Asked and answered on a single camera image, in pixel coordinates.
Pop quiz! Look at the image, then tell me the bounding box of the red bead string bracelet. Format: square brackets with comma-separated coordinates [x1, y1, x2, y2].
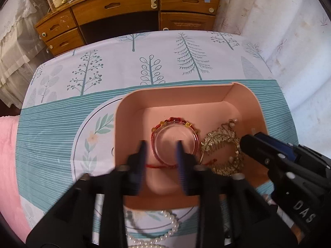
[145, 117, 201, 169]

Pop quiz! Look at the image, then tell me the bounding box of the white floral curtain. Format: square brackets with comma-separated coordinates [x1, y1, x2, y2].
[213, 0, 331, 161]

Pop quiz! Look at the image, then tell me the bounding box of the gold pearl hair comb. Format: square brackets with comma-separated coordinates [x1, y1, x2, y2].
[201, 119, 246, 176]

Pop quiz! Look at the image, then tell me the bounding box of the pink storage box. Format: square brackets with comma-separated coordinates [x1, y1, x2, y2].
[114, 82, 275, 210]

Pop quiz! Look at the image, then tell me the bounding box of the clear glass bangle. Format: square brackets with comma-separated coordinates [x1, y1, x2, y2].
[152, 123, 200, 165]

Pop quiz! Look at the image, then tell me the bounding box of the white pearl necklace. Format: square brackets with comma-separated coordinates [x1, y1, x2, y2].
[125, 210, 181, 248]

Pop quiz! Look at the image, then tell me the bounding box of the white lace cloth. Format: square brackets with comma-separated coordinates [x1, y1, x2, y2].
[0, 0, 51, 107]

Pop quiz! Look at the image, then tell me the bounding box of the tree print tablecloth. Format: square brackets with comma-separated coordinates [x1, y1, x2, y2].
[19, 31, 294, 248]

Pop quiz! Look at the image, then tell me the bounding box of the wooden desk with drawers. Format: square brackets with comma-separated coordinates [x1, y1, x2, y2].
[35, 0, 224, 56]

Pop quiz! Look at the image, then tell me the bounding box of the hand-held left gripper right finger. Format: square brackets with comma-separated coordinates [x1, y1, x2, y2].
[176, 141, 295, 248]

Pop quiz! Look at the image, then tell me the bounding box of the pink blanket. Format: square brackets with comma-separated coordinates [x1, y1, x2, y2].
[0, 115, 35, 238]

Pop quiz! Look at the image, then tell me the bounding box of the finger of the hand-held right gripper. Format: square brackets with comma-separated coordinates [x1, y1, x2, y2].
[240, 134, 293, 173]
[255, 132, 300, 161]

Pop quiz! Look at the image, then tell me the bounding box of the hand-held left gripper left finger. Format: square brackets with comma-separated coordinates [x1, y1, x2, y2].
[26, 141, 150, 248]

